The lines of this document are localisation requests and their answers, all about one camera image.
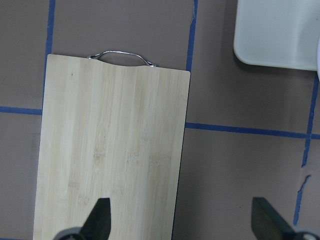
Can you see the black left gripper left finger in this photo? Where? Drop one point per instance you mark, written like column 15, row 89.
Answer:
column 98, row 224

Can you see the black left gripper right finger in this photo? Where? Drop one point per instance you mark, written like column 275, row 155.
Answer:
column 267, row 223

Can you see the white round plate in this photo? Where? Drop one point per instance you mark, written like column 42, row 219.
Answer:
column 318, row 57

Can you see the cream bear tray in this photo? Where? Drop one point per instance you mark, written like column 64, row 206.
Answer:
column 278, row 33

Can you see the bamboo cutting board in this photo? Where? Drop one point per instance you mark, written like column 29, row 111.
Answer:
column 110, row 131

